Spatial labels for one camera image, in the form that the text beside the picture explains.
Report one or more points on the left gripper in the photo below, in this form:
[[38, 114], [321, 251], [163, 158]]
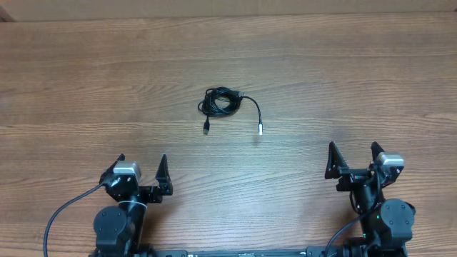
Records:
[[153, 194]]

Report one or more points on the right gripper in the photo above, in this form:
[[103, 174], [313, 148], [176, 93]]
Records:
[[335, 168]]

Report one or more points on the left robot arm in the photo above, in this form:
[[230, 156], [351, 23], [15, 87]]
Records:
[[119, 228]]

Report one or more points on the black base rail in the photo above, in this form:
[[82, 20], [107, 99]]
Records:
[[311, 251]]

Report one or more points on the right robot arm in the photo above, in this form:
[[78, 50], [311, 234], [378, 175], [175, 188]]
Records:
[[382, 226]]

